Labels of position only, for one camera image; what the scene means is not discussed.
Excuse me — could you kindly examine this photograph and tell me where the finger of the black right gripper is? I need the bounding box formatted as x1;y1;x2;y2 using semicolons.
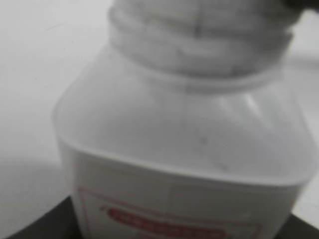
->
285;0;319;12

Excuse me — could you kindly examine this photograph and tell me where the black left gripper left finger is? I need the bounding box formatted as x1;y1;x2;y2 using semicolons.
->
6;197;82;239

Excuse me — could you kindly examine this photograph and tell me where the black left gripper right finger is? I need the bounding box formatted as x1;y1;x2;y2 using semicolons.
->
284;215;319;239

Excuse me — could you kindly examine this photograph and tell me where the white yili changqing bottle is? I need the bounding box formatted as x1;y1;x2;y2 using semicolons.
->
52;14;316;239

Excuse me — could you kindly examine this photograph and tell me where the white bottle cap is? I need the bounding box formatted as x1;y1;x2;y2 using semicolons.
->
109;0;300;32

